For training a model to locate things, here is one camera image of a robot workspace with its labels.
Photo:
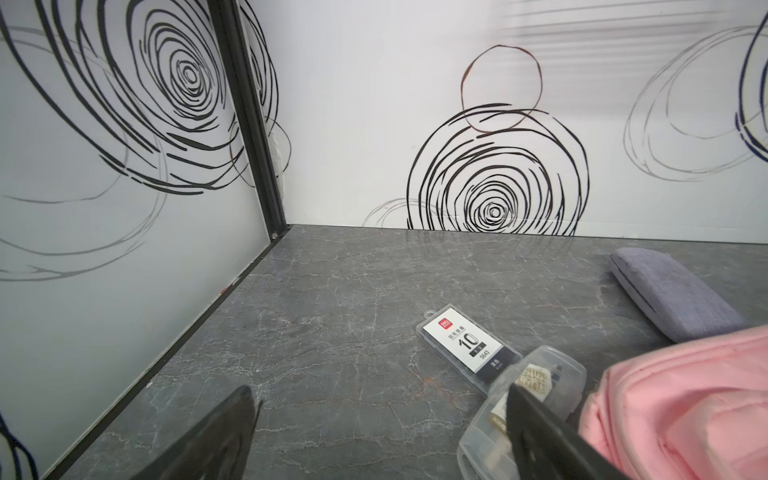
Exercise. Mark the flat clear lead refill box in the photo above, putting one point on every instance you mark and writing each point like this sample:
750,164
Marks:
478,355

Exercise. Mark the black aluminium frame post left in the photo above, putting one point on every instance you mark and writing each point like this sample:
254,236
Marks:
231,39

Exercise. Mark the clear plastic eraser case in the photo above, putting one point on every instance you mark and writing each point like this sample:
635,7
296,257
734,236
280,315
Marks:
490,448

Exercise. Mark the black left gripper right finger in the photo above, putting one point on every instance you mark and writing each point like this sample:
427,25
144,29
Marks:
545,447

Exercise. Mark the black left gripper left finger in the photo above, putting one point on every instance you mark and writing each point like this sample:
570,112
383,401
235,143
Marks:
217,447

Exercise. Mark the pink student backpack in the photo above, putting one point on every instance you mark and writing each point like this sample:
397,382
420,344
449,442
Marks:
696,410

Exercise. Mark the purple fabric glasses case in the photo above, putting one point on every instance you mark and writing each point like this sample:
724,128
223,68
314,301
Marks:
675,300

